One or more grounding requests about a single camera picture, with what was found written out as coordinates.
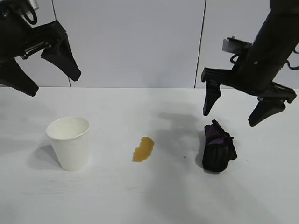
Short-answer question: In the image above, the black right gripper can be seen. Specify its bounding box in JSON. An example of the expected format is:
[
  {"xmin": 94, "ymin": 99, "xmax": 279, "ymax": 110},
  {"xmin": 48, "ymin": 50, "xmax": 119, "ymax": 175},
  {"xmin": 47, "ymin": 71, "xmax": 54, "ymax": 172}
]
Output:
[{"xmin": 201, "ymin": 47, "xmax": 298, "ymax": 128}]

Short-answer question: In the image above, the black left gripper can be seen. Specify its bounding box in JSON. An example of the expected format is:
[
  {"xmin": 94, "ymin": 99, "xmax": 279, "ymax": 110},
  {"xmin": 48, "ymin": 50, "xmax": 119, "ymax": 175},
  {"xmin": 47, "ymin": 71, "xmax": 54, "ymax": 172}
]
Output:
[{"xmin": 0, "ymin": 0, "xmax": 82, "ymax": 97}]

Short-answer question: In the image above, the black and purple cloth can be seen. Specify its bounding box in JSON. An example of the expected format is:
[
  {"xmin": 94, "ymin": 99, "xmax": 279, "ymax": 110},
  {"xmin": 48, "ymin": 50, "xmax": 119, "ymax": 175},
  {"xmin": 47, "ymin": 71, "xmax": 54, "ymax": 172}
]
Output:
[{"xmin": 201, "ymin": 119, "xmax": 237, "ymax": 174}]

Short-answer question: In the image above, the white paper cup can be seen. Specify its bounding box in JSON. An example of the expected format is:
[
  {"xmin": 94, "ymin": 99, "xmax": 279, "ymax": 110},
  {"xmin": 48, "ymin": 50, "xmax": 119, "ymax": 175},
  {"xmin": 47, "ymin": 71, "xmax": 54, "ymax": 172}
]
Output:
[{"xmin": 45, "ymin": 116, "xmax": 91, "ymax": 172}]

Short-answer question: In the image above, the brown liquid spill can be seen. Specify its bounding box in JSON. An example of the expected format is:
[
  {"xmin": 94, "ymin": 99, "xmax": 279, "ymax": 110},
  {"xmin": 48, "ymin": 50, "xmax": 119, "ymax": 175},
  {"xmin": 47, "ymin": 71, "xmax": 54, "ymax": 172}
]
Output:
[{"xmin": 132, "ymin": 136, "xmax": 156, "ymax": 163}]

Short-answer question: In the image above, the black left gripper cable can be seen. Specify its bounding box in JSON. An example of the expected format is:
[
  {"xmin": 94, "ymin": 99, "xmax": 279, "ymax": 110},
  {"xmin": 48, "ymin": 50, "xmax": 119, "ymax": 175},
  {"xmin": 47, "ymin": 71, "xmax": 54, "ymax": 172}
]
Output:
[{"xmin": 21, "ymin": 0, "xmax": 37, "ymax": 25}]

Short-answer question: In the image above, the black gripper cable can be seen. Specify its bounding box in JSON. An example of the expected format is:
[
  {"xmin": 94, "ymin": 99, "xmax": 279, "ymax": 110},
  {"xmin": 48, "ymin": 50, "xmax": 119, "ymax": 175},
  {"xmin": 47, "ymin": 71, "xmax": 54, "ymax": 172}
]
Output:
[
  {"xmin": 21, "ymin": 0, "xmax": 37, "ymax": 25},
  {"xmin": 285, "ymin": 58, "xmax": 299, "ymax": 71}
]

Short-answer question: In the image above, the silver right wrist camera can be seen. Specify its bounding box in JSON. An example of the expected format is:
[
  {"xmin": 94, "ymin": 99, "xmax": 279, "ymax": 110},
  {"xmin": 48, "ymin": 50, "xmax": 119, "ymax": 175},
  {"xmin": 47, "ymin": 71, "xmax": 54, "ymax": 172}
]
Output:
[{"xmin": 221, "ymin": 36, "xmax": 253, "ymax": 56}]

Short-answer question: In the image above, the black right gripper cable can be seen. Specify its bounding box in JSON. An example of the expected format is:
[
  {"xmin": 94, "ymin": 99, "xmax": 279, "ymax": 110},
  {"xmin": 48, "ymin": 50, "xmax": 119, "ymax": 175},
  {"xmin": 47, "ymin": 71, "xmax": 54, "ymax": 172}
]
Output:
[{"xmin": 285, "ymin": 58, "xmax": 299, "ymax": 71}]

